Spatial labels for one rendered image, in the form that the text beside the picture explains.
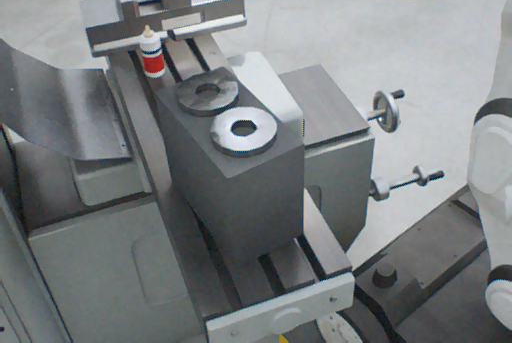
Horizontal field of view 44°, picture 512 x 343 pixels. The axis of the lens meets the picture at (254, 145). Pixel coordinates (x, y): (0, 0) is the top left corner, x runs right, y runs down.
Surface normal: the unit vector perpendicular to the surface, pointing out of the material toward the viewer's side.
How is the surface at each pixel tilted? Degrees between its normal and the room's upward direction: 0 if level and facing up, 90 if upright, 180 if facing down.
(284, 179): 90
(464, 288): 0
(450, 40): 0
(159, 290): 90
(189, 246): 0
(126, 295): 90
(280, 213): 90
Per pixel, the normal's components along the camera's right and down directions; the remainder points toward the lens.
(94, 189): 0.35, 0.62
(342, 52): -0.04, -0.74
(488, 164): -0.77, 0.45
